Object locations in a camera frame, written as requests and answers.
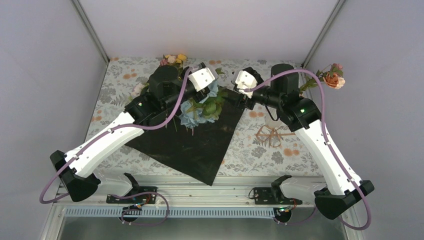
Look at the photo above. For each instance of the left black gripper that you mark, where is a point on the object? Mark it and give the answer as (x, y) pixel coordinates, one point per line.
(204, 91)

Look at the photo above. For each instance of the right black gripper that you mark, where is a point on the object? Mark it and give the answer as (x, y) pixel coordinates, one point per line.
(242, 101)

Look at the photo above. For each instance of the blue rose stem bunch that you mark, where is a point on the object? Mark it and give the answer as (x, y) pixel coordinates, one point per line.
(206, 111)

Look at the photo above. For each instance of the colourful artificial flower bouquet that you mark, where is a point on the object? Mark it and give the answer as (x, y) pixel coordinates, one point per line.
(155, 102)

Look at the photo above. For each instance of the tan raffia ribbon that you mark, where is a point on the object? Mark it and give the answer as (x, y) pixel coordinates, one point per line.
(271, 136)

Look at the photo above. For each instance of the black wrapping paper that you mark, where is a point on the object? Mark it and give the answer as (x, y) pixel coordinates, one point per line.
(196, 155)

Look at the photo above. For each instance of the pink orange rose stem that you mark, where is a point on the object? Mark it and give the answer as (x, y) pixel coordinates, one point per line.
(332, 75)

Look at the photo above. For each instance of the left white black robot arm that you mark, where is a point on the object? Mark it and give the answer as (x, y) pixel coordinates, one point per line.
(77, 168)

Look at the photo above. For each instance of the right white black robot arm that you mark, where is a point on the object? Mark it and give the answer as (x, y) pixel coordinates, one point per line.
(339, 188)

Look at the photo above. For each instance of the floral patterned table mat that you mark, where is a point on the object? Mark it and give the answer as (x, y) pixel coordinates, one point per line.
(245, 156)

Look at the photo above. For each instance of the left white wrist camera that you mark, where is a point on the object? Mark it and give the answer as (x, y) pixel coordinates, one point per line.
(201, 78)

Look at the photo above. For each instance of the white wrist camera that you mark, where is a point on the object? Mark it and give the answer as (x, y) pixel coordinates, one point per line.
(201, 78)
(247, 78)

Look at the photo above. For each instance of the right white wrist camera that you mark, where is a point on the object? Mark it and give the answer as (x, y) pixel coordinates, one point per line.
(247, 78)

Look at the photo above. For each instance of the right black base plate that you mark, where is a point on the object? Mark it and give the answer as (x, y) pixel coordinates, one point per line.
(271, 196)

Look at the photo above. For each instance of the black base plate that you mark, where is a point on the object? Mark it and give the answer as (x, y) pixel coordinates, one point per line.
(271, 196)
(137, 196)

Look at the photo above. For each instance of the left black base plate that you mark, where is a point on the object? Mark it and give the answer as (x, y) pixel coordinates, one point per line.
(137, 196)

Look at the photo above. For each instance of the right vertical aluminium post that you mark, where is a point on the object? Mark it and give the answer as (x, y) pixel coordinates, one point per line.
(323, 32)

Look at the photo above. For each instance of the vertical aluminium post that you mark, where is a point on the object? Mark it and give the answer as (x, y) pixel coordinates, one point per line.
(323, 32)
(90, 29)

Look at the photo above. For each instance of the left vertical aluminium post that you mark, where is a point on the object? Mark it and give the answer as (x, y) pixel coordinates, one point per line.
(90, 29)

